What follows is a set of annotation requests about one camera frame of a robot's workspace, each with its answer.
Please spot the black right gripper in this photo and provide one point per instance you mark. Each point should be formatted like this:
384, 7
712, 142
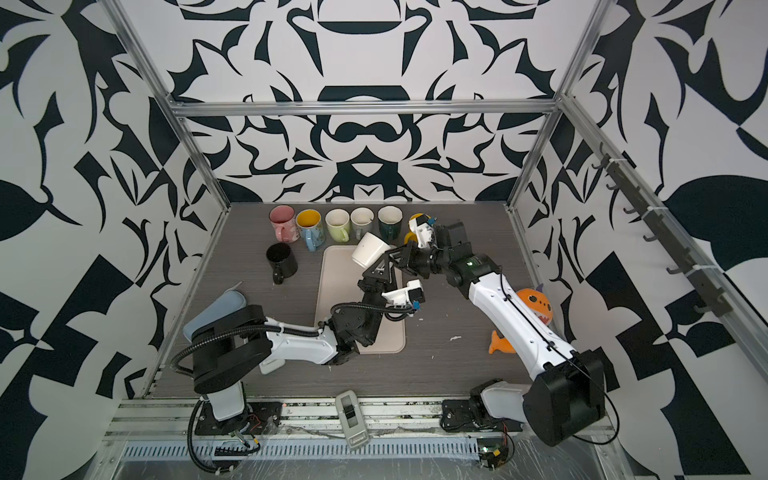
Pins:
412, 253

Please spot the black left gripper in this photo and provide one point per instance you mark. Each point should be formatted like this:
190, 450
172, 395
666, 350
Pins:
373, 285

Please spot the yellow mug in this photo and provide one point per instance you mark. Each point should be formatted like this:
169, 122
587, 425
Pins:
415, 226

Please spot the white mug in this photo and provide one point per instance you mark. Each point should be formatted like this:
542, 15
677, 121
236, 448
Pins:
369, 249

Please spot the dark green mug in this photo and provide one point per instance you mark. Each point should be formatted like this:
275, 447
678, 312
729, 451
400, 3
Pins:
389, 223

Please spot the grey mug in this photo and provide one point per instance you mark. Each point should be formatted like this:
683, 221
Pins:
362, 219

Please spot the light green mug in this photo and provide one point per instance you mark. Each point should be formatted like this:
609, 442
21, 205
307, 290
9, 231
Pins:
339, 225

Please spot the blue butterfly mug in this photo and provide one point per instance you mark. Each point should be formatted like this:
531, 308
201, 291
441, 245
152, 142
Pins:
312, 231

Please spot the black mug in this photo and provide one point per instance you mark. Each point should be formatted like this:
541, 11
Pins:
282, 261

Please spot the pink patterned mug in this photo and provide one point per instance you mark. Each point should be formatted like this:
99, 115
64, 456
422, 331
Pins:
283, 221

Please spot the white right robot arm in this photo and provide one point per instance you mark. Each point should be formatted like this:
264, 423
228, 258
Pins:
567, 393

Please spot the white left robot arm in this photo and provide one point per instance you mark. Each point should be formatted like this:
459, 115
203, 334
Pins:
232, 337

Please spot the beige plastic tray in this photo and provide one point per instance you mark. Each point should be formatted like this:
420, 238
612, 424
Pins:
338, 283

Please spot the orange shark plush toy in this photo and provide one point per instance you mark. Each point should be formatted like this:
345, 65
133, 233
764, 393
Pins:
538, 303

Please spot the grey block on table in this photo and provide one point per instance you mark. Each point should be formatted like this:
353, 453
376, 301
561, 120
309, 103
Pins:
270, 365

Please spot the light blue plate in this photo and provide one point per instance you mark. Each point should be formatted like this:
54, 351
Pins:
227, 303

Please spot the small circuit board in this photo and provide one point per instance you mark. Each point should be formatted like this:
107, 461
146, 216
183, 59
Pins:
494, 453

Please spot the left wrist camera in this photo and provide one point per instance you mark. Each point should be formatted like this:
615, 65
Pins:
409, 296

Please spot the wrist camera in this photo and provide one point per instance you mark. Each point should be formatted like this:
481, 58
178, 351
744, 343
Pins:
409, 296
428, 233

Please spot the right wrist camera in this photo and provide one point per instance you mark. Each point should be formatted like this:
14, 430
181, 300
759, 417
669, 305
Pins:
428, 233

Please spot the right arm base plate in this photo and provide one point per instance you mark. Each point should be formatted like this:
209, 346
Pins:
470, 415

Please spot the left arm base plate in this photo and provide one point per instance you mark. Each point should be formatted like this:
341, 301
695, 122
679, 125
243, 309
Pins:
258, 418

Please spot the white slotted cable duct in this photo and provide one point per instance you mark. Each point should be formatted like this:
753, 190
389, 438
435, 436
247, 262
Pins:
461, 448

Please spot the black hook rail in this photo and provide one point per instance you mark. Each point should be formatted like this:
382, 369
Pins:
668, 232

